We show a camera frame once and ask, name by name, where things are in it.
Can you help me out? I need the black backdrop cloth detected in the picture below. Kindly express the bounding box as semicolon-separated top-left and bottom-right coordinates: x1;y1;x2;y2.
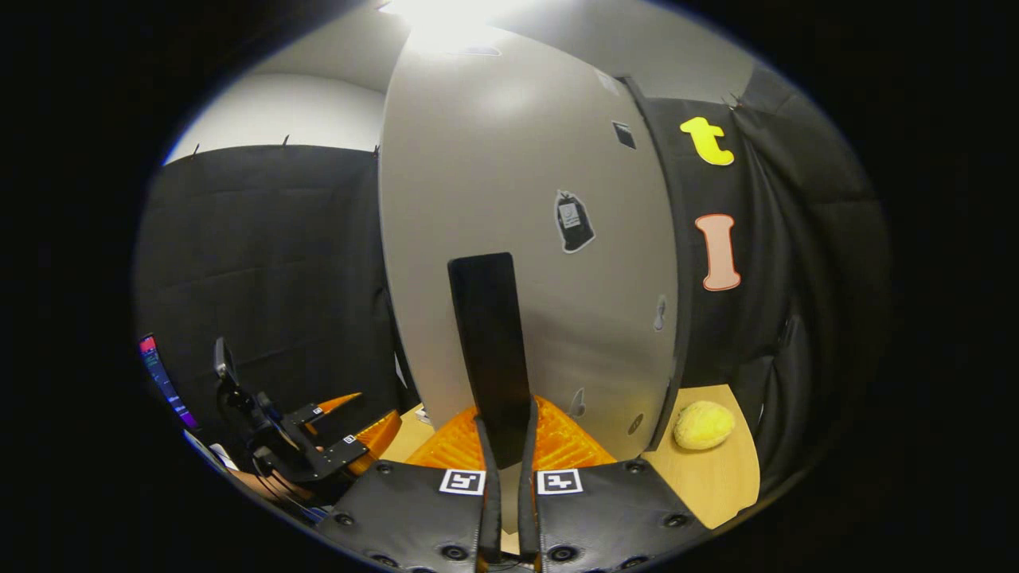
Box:
131;68;892;478

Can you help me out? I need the computer monitor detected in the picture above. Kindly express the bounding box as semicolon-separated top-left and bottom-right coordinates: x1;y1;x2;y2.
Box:
138;334;200;431

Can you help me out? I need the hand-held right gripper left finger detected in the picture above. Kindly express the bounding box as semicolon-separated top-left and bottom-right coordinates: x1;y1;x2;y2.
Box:
317;406;504;573

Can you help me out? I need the black cabinet door handle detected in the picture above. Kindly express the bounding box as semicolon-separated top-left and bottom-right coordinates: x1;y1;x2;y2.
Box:
447;252;533;470

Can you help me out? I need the dark grey cabinet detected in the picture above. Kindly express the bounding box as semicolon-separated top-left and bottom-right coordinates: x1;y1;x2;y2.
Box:
617;74;697;453

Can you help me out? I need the yellow lumpy ball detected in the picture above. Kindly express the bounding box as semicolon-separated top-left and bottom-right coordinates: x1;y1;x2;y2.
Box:
674;400;736;451

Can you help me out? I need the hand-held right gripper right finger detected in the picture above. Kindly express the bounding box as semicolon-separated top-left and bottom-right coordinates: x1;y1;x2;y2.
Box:
516;394;711;573

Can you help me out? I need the light grey cabinet door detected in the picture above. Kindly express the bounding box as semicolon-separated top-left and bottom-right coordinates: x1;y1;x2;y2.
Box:
378;24;681;462

